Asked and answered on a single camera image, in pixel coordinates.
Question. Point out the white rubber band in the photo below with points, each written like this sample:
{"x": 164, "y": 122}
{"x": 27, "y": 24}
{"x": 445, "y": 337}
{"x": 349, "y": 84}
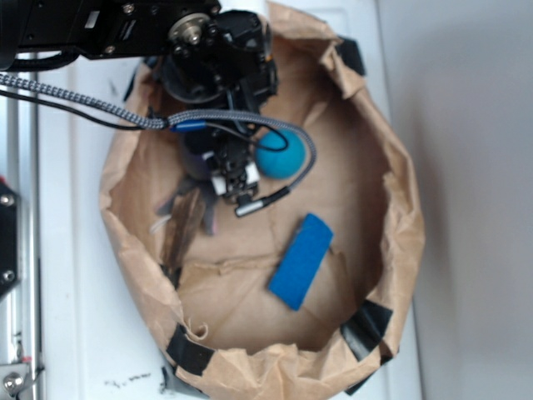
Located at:
{"x": 157, "y": 225}

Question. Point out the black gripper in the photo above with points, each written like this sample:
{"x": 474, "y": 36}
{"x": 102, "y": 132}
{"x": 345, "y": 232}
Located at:
{"x": 221, "y": 62}

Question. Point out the aluminium frame rail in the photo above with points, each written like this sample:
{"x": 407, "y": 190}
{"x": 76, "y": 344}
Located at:
{"x": 22, "y": 371}

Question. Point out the dark wood bark piece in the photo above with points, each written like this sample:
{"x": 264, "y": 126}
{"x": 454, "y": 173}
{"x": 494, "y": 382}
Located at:
{"x": 185, "y": 220}

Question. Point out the blue dimpled ball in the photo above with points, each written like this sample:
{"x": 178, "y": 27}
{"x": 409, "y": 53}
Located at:
{"x": 280, "y": 157}

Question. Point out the brown paper bag tray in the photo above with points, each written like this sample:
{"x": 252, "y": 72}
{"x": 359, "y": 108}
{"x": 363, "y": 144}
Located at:
{"x": 222, "y": 332}

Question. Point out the black metal bracket plate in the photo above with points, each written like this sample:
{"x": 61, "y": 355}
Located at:
{"x": 10, "y": 238}

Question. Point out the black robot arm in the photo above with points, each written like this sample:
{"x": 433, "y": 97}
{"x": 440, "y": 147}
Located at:
{"x": 38, "y": 36}

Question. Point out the white plastic table board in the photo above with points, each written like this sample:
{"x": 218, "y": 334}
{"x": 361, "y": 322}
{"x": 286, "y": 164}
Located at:
{"x": 95, "y": 344}

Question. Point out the blue rectangular sponge block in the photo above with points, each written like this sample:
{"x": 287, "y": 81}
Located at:
{"x": 301, "y": 261}

